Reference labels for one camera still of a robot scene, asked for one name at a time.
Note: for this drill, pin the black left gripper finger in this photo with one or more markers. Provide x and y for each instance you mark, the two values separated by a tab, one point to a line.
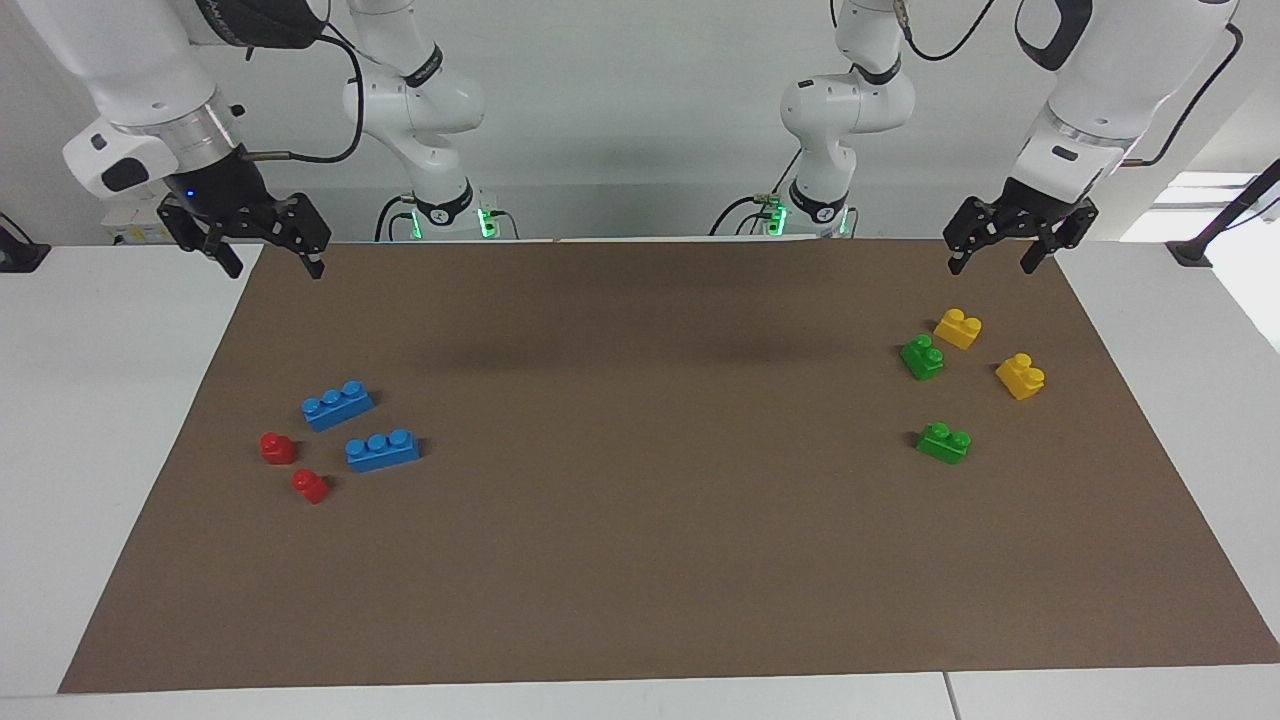
962	252
1040	252

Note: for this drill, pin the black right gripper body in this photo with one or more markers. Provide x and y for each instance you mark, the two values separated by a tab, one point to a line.
235	205

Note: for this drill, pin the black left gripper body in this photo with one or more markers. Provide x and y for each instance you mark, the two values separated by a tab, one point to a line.
1025	212

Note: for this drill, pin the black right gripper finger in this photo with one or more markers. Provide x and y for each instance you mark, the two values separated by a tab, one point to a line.
226	260
312	258

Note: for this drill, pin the green two-stud block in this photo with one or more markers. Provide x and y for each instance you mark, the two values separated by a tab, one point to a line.
945	446
922	360

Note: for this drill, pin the blue three-stud block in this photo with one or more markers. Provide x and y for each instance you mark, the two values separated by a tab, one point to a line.
380	456
335	409

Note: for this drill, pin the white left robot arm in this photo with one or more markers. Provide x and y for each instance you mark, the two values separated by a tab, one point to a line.
860	100

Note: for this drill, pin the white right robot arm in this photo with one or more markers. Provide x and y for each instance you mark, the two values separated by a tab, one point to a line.
410	100

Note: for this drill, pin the yellow two-stud block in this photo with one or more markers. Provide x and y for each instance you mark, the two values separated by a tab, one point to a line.
1020	378
957	329

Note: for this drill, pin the red single-stud block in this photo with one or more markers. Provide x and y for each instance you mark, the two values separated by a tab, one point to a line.
310	486
277	448

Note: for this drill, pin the brown table mat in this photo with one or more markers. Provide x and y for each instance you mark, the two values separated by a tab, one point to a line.
650	580

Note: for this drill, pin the white wall box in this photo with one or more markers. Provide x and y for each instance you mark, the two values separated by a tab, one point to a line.
125	225

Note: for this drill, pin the black camera stand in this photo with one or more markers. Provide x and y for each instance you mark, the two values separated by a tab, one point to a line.
1225	215
20	255

